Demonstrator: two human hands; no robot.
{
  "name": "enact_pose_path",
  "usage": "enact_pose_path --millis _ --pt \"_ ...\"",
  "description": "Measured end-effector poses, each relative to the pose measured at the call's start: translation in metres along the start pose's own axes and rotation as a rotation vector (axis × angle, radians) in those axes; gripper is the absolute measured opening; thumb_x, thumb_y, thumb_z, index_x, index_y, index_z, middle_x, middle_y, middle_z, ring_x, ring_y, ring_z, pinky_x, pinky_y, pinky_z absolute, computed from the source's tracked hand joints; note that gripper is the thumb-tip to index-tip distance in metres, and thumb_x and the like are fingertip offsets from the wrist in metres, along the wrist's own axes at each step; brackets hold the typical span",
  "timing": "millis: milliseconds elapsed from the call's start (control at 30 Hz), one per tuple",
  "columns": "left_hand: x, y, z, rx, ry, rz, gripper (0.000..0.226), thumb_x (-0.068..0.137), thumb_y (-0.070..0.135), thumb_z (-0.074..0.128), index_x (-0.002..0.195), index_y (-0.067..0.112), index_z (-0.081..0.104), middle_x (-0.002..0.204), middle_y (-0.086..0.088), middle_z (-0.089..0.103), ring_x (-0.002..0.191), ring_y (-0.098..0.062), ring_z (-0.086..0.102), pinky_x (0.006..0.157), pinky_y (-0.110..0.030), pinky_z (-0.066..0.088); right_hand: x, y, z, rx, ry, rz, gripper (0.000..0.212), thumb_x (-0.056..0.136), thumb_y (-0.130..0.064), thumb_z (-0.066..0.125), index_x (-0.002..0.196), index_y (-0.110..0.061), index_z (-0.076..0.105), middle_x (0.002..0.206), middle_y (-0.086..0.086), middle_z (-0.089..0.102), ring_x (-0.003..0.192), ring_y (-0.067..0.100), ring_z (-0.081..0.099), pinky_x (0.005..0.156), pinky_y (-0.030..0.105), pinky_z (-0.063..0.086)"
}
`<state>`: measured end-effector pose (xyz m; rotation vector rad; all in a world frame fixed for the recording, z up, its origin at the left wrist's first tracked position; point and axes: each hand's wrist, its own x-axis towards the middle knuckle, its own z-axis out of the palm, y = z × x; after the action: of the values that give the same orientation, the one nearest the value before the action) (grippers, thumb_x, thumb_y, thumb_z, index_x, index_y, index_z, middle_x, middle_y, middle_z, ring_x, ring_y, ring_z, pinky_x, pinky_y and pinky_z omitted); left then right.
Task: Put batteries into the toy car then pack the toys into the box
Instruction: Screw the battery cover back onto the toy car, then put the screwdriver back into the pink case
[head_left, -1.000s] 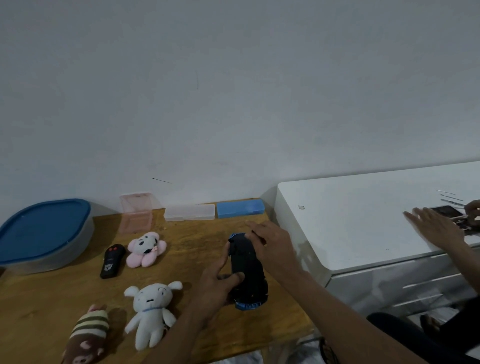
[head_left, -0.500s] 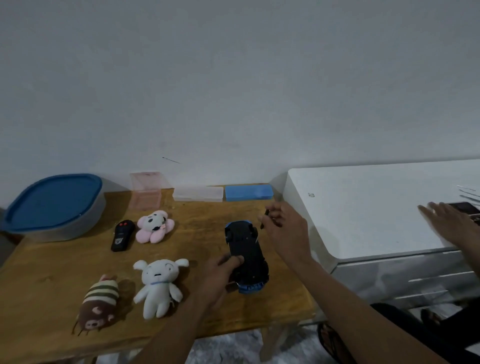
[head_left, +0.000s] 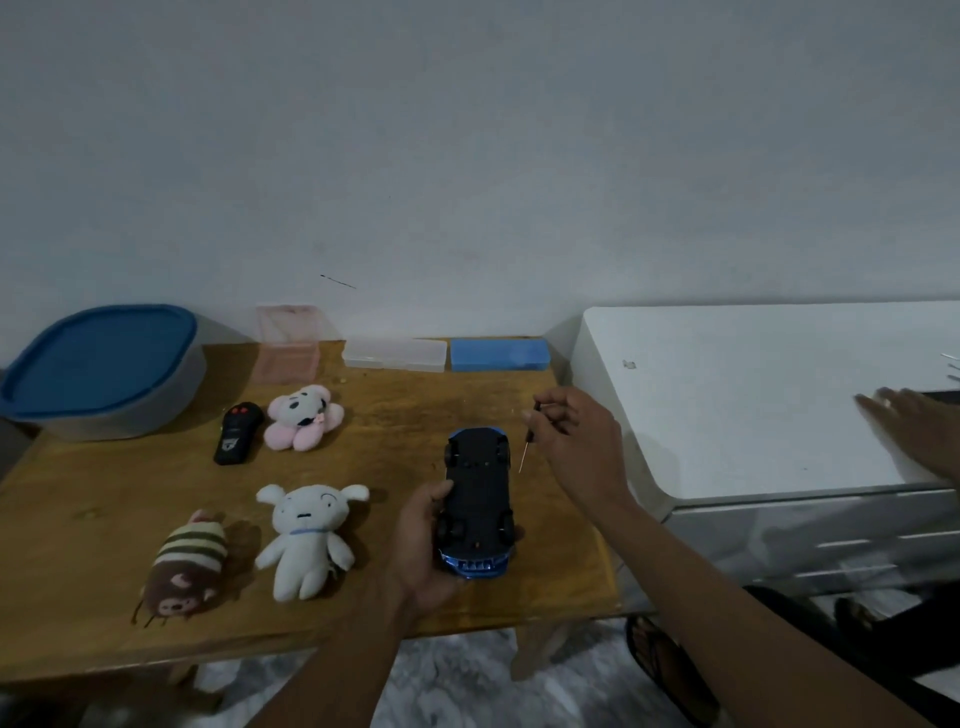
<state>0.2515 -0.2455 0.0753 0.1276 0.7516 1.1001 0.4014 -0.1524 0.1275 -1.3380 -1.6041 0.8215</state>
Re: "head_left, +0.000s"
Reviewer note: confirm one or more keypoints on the person's right hand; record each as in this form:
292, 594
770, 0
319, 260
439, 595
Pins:
585, 450

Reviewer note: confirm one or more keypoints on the person's left hand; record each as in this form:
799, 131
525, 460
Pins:
416, 555

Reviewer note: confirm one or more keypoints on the small black screwdriver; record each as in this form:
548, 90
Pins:
530, 433

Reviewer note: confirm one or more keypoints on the blue toy car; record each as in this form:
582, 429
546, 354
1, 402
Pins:
476, 487

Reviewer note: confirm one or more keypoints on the white dog plush toy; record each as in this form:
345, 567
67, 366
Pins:
307, 540

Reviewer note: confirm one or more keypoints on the blue plastic case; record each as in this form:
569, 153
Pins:
499, 355

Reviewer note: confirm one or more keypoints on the pink flower plush toy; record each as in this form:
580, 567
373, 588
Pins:
300, 420

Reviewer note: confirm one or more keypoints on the clear plastic case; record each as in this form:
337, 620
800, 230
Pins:
395, 355

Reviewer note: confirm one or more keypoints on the brown striped plush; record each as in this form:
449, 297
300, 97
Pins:
187, 566

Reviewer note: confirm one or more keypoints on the pink transparent case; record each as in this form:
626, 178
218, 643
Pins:
285, 364

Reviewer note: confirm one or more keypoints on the blue container lid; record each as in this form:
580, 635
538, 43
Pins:
97, 360

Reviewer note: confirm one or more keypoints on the person's left forearm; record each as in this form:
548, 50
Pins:
337, 667

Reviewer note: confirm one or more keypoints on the person's right forearm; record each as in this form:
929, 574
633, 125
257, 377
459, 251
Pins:
735, 630

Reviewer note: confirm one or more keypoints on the white cabinet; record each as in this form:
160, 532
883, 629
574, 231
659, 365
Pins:
735, 412

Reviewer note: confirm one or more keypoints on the wooden table leg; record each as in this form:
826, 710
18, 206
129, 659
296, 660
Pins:
540, 649

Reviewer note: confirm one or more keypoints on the black remote control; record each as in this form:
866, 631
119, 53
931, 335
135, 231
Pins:
238, 433

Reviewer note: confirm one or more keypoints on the black sandal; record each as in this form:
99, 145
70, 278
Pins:
667, 667

